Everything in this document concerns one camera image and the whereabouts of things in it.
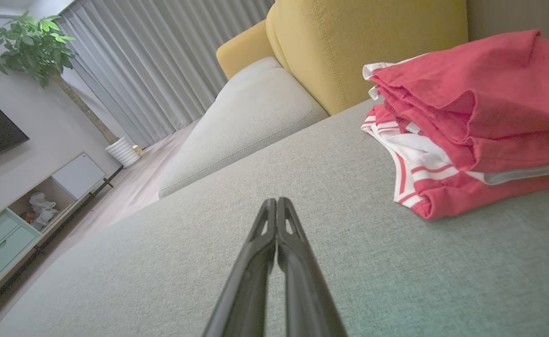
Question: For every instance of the yellow sofa backrest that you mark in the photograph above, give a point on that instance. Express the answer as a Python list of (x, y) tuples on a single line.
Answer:
[(349, 47)]

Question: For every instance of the red numbered jersey white sleeves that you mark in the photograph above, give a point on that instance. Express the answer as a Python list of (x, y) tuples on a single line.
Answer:
[(442, 196)]

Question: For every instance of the light grey sofa cushion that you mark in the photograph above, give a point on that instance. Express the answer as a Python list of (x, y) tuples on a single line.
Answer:
[(251, 121)]

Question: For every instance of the grey pleated curtain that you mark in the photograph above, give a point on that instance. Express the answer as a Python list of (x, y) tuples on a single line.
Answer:
[(162, 61)]

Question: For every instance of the green potted tree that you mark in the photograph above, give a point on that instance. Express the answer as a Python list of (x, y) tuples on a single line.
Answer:
[(35, 47)]

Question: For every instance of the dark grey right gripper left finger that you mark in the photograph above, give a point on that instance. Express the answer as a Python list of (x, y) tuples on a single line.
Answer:
[(246, 290)]

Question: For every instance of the wooden TV cabinet mint drawers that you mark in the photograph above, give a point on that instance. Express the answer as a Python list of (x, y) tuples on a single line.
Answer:
[(7, 243)]

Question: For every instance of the white shoes in cabinet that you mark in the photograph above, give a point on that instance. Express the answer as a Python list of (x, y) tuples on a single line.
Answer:
[(42, 210)]

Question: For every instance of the white ribbed plant pot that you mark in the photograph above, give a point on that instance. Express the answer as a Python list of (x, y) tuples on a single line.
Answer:
[(123, 152)]

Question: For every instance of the red shorts white stripe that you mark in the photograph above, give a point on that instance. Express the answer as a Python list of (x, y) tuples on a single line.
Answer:
[(499, 98)]

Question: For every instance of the grey fabric sofa seat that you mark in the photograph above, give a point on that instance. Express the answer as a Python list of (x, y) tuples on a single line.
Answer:
[(162, 271)]

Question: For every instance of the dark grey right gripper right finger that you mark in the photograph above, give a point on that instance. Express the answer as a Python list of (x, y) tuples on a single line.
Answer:
[(307, 290)]

